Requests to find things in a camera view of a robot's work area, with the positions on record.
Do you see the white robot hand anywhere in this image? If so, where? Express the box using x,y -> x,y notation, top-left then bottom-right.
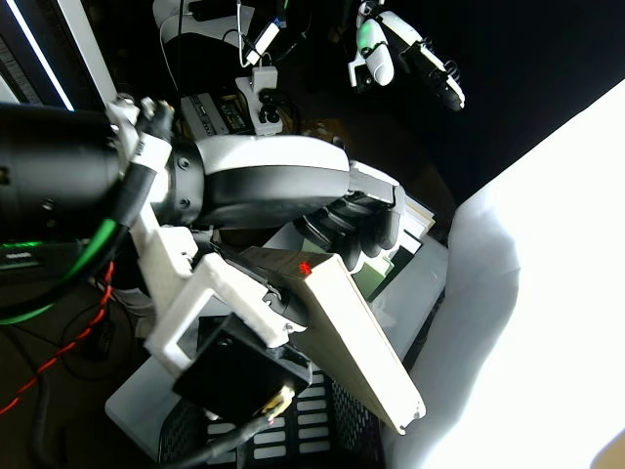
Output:
354,9 -> 466,112
194,134 -> 407,329

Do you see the cream hardcover book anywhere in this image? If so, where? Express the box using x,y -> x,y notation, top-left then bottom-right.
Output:
237,246 -> 427,437

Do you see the white power strip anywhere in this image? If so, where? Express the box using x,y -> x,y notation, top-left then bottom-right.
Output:
234,72 -> 285,139

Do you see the black power plug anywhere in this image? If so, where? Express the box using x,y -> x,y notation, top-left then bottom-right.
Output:
257,89 -> 290,127

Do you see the brown cardboard box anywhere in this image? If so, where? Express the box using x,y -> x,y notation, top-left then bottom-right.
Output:
302,120 -> 351,149

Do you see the white plugged charger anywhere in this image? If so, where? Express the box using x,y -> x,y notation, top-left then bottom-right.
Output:
250,65 -> 280,92

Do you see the grey metal power supply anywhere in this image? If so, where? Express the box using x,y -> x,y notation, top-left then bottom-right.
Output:
179,92 -> 256,139

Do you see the white hanging adapter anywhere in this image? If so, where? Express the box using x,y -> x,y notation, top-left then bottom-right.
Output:
242,17 -> 285,68

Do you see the white spine book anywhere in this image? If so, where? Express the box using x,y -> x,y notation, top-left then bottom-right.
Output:
400,209 -> 431,241

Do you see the black spine Century book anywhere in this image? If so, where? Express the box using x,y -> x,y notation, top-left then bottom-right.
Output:
404,194 -> 438,219

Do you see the tan cover book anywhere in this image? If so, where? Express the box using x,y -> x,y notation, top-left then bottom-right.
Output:
403,199 -> 436,229

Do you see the dark backdrop curtain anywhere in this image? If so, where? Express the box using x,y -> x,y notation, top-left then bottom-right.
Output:
341,0 -> 625,206

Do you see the white rounded base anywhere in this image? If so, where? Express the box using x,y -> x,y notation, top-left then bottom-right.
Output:
151,0 -> 258,53

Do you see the white framed light panel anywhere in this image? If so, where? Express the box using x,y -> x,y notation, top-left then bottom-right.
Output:
0,0 -> 119,114

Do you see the black mesh file rack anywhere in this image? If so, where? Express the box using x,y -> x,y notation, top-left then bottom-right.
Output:
158,315 -> 387,469

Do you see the green cable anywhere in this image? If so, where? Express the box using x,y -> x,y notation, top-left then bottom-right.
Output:
0,214 -> 131,326

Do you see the red twisted cable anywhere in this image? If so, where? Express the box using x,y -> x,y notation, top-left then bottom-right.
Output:
0,261 -> 117,416

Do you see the black camera cable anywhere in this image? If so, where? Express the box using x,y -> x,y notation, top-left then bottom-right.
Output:
160,412 -> 297,469

